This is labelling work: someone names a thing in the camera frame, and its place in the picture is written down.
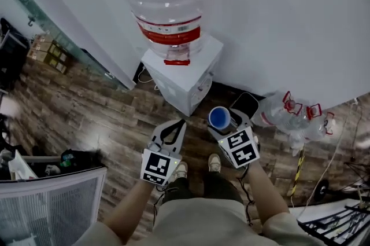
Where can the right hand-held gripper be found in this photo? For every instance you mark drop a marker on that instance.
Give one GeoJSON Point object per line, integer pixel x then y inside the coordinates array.
{"type": "Point", "coordinates": [238, 148]}

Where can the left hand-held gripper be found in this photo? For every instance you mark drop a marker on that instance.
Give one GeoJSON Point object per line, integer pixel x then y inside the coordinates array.
{"type": "Point", "coordinates": [157, 165]}

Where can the blue cup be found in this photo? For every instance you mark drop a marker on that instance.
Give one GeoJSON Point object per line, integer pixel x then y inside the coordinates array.
{"type": "Point", "coordinates": [219, 119]}

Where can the white water dispenser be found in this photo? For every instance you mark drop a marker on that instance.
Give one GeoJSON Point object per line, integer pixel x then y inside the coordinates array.
{"type": "Point", "coordinates": [185, 77]}

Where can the person's right forearm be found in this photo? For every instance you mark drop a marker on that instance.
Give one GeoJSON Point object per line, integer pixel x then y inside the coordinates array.
{"type": "Point", "coordinates": [264, 192]}

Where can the person's left forearm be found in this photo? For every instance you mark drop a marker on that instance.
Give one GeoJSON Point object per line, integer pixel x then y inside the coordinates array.
{"type": "Point", "coordinates": [130, 210]}

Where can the black rounded bin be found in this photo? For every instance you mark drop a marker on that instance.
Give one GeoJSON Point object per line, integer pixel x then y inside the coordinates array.
{"type": "Point", "coordinates": [245, 103]}

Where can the person's right beige shoe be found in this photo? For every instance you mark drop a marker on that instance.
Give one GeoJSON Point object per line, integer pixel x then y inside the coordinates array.
{"type": "Point", "coordinates": [214, 162]}

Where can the person's beige shoe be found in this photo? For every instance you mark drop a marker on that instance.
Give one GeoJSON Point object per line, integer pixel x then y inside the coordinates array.
{"type": "Point", "coordinates": [214, 162]}
{"type": "Point", "coordinates": [179, 171]}

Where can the person's left beige shoe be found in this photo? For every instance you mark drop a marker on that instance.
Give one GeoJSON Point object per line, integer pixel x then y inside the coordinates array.
{"type": "Point", "coordinates": [179, 171]}

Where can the person's dark trousers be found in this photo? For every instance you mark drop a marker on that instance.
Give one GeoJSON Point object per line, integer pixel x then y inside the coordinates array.
{"type": "Point", "coordinates": [208, 187]}

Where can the yellow black striped pole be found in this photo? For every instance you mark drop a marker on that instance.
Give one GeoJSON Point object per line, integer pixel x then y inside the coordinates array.
{"type": "Point", "coordinates": [297, 169]}

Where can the black bag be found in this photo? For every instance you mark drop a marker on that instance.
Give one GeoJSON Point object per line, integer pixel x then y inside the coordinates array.
{"type": "Point", "coordinates": [82, 159]}

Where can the person's beige shirt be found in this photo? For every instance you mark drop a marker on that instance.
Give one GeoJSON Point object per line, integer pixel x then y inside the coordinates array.
{"type": "Point", "coordinates": [202, 224]}

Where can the black wheel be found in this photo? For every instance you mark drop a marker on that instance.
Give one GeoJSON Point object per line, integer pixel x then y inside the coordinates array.
{"type": "Point", "coordinates": [321, 190]}

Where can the white mesh chair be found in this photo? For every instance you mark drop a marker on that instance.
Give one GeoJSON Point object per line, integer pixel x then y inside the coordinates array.
{"type": "Point", "coordinates": [49, 204]}

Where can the black metal rack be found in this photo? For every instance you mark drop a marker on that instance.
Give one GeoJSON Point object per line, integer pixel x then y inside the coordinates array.
{"type": "Point", "coordinates": [338, 221]}

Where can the stack of cardboard boxes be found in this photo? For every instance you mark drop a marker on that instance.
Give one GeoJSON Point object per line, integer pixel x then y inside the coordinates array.
{"type": "Point", "coordinates": [47, 54]}

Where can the glass partition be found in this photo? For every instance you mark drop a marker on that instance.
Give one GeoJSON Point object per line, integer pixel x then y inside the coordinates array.
{"type": "Point", "coordinates": [57, 30]}

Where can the black office chair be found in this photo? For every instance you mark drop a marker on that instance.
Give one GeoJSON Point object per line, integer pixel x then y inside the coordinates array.
{"type": "Point", "coordinates": [11, 54]}

